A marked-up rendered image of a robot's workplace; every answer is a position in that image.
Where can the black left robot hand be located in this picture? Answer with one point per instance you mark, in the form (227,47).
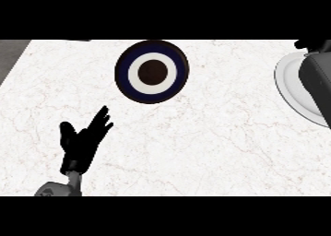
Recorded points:
(82,144)

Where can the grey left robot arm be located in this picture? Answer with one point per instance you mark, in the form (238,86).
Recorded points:
(75,183)

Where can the navy and white round plate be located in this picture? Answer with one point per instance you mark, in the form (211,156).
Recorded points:
(152,71)

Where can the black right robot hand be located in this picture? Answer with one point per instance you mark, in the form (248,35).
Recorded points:
(325,45)

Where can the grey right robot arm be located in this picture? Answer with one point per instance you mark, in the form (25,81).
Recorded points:
(323,83)

